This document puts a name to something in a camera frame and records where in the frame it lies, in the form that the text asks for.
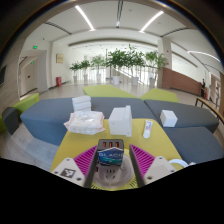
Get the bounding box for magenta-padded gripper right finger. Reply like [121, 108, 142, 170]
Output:
[128, 143, 178, 188]

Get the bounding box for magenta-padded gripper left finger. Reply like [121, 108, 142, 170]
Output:
[50, 145, 100, 190]

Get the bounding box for white tube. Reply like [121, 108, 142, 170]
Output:
[142, 119, 154, 139]

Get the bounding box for wet wipes pack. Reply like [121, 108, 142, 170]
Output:
[63, 110, 106, 136]

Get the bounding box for large white box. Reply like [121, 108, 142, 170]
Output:
[108, 105, 133, 138]

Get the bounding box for small white cube box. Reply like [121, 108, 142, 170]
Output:
[159, 109, 179, 128]

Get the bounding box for grey sofa beside table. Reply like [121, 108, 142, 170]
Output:
[163, 126, 224, 165]

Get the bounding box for long grey sofa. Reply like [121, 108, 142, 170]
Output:
[19, 96, 148, 146]

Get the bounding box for stack of white packs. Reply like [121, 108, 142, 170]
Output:
[71, 95, 93, 113]

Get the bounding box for small green sofa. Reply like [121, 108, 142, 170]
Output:
[139, 88, 179, 104]

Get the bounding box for grey sofa with cube box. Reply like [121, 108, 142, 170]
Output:
[143, 99, 220, 134]

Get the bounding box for large green sofa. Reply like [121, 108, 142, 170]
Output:
[82, 83, 139, 99]

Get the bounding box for green ottoman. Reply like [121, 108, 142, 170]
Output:
[12, 92, 40, 116]

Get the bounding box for dark grey ottoman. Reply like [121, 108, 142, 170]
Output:
[1, 106, 20, 136]

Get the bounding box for wooden bench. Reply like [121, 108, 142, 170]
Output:
[194, 96, 224, 126]

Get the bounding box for person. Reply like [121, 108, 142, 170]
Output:
[199, 78, 207, 99]

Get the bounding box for row of potted plants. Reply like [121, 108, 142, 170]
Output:
[69, 44, 169, 87]

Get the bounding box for ceiling strip lights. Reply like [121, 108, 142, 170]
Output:
[73, 4, 165, 34]

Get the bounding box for white power cable with plug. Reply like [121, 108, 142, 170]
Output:
[168, 158, 197, 169]

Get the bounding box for framed wall picture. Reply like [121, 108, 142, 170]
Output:
[55, 53, 65, 64]

